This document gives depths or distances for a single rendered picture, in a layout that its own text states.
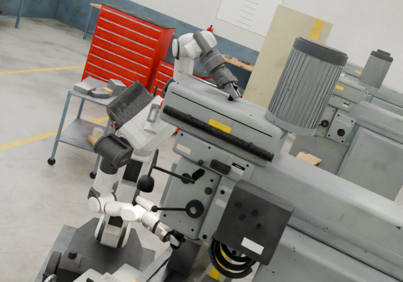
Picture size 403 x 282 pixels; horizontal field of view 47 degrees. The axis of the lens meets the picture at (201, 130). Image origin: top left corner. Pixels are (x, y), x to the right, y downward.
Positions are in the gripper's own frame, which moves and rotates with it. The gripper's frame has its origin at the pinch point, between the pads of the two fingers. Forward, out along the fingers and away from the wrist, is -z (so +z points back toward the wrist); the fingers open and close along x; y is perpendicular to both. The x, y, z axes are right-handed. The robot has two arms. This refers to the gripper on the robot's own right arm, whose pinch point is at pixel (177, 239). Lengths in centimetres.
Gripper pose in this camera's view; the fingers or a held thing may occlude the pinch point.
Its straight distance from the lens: 208.6
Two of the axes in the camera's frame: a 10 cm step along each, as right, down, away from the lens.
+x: 5.6, -0.6, 8.2
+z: -7.6, -4.4, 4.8
